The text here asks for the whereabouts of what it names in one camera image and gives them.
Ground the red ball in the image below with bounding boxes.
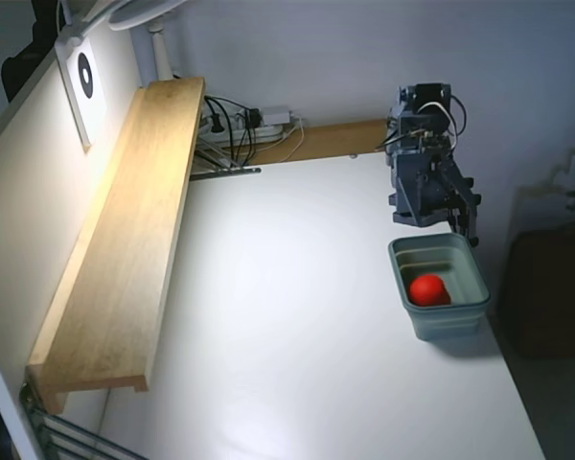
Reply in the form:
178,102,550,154
408,273,451,308

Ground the grey power adapter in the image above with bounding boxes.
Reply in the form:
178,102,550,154
258,105,292,124

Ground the white partition panel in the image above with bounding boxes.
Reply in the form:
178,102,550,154
0,45,150,460

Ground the long wooden shelf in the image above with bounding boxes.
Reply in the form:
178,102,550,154
26,76,207,416

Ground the white card with black ring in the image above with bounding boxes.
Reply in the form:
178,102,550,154
55,35,109,154

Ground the white power strip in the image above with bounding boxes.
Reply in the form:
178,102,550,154
198,122,296,145

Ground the black bag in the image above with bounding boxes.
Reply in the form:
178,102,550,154
0,0,74,104

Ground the grey plastic container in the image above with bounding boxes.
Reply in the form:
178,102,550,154
387,233,491,342

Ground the black power cable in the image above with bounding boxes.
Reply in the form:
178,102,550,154
203,95,261,167

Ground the grey-blue gripper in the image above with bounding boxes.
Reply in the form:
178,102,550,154
428,160,484,248

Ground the metal frame rack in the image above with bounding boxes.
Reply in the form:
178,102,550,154
19,381,146,460

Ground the wooden back board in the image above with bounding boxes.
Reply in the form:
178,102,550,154
251,118,389,167

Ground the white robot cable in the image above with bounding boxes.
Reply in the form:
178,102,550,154
420,93,469,141

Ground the white thin cable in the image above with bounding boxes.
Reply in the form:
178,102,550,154
273,117,307,163

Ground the white lamp post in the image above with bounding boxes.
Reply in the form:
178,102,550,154
146,26,174,81

